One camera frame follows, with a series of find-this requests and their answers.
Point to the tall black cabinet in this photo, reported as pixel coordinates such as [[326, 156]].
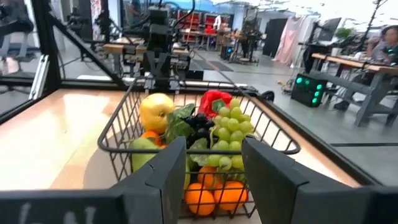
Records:
[[274, 37]]

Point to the red bell pepper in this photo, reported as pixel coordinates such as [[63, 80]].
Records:
[[208, 99]]

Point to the green grape bunch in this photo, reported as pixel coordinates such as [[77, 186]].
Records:
[[233, 124]]

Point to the green pear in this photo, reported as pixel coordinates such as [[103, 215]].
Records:
[[140, 154]]

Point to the green potted office plant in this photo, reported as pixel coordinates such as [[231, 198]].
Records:
[[343, 32]]

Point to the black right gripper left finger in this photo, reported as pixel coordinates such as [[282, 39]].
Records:
[[155, 196]]

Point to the black frame post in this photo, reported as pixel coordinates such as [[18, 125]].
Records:
[[45, 40]]

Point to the person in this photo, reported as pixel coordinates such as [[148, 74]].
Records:
[[136, 11], [388, 40]]

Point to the silver metal bracket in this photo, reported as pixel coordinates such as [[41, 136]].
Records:
[[39, 77]]

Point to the black diagonal frame brace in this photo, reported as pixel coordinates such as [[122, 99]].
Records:
[[87, 53]]

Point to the round grey mat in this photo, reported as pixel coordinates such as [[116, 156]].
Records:
[[99, 168]]

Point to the dark grape bunch with leaves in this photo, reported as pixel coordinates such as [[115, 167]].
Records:
[[180, 124]]

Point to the yellow pear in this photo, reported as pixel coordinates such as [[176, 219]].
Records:
[[155, 110]]

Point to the red storage shelves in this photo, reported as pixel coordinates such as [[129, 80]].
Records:
[[202, 25]]

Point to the pink hanging cloth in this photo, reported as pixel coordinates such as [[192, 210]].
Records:
[[290, 40]]

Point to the black computer monitor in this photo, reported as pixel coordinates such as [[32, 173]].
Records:
[[329, 29]]

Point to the black box green lights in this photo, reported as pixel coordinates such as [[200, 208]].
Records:
[[308, 90]]

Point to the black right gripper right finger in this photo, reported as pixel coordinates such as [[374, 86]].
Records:
[[286, 196]]

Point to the mandarin bunch with leaves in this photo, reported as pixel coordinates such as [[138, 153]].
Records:
[[150, 136], [199, 197]]

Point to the wooden table grey legs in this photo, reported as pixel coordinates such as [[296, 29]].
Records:
[[357, 63]]

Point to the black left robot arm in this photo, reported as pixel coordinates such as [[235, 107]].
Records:
[[158, 37]]

